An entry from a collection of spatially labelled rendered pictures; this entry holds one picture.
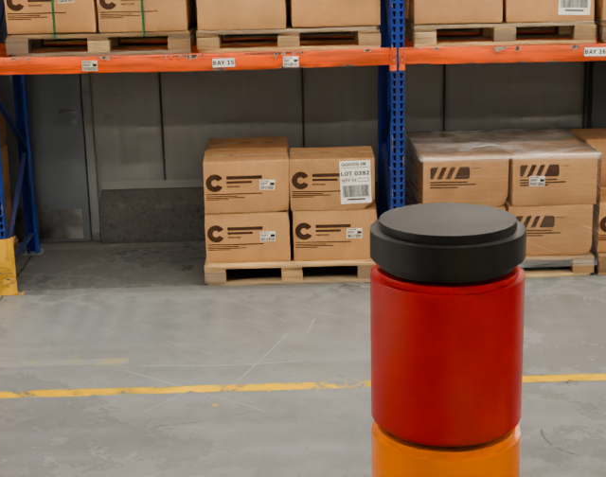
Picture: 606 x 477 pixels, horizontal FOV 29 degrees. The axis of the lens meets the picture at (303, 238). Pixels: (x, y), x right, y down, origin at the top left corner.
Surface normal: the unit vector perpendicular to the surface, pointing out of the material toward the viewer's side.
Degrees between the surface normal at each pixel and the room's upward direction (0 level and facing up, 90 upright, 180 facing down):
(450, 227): 0
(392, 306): 90
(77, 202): 90
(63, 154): 90
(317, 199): 93
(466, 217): 0
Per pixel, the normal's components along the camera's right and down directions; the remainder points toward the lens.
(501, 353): 0.63, 0.18
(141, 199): 0.05, -0.56
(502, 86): 0.02, 0.26
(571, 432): -0.02, -0.96
